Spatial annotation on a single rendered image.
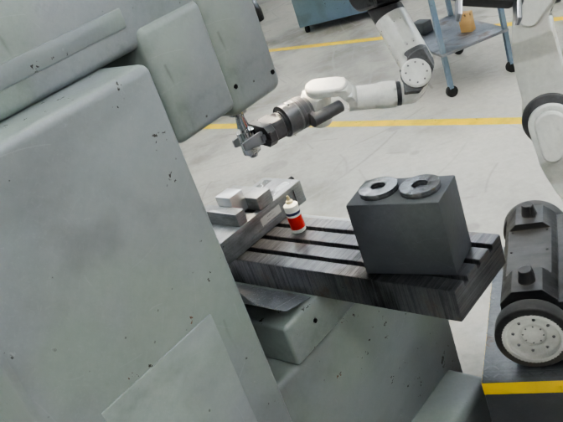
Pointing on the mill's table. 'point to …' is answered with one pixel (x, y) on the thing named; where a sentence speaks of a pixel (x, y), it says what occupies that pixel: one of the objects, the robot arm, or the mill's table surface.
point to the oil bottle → (294, 216)
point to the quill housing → (240, 50)
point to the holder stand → (410, 225)
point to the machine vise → (274, 211)
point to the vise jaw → (255, 197)
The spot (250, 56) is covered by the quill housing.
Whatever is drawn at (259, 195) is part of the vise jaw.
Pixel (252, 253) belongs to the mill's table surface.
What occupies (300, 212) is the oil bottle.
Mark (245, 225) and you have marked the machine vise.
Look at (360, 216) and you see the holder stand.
